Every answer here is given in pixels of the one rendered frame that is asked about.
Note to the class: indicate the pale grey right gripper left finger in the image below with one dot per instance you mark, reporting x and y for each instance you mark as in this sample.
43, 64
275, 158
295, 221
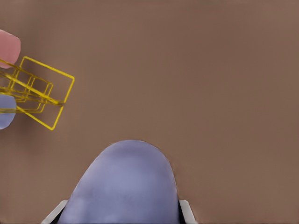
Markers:
54, 213

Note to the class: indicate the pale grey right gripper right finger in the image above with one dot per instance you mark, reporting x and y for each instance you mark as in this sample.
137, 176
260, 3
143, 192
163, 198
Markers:
187, 212

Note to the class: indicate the blue-violet plate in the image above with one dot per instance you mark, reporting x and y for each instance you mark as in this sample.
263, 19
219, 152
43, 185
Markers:
126, 186
6, 112

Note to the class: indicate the pink plate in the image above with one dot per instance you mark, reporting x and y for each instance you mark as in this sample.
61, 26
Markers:
8, 47

